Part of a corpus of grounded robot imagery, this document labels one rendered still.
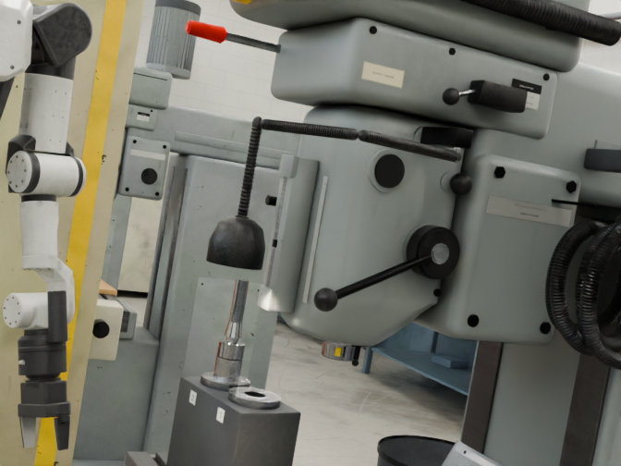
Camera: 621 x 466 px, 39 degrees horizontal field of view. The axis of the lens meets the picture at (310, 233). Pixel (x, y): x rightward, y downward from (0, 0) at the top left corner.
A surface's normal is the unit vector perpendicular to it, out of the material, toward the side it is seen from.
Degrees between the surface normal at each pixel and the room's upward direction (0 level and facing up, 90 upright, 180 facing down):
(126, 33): 90
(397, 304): 108
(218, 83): 90
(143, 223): 90
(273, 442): 90
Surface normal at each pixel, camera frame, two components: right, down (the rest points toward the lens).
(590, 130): 0.44, 0.12
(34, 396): -0.62, -0.04
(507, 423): -0.88, -0.12
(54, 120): 0.76, 0.14
